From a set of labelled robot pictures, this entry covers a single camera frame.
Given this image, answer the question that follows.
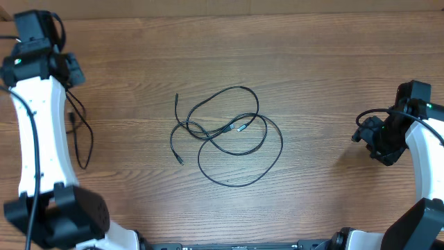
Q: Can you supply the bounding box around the short black usb cable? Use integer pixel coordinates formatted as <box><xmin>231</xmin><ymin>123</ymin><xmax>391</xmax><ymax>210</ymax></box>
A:
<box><xmin>65</xmin><ymin>90</ymin><xmax>94</xmax><ymax>170</ymax></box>

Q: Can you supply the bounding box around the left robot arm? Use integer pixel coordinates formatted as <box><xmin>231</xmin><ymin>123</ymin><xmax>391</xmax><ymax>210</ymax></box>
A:
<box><xmin>1</xmin><ymin>10</ymin><xmax>145</xmax><ymax>249</ymax></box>

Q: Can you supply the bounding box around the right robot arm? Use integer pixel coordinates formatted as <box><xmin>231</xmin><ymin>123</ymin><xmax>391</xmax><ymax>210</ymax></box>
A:
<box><xmin>317</xmin><ymin>80</ymin><xmax>443</xmax><ymax>250</ymax></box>

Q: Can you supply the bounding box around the black thin cable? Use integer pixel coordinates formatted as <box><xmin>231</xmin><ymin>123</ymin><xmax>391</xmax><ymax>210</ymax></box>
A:
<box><xmin>169</xmin><ymin>85</ymin><xmax>260</xmax><ymax>166</ymax></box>

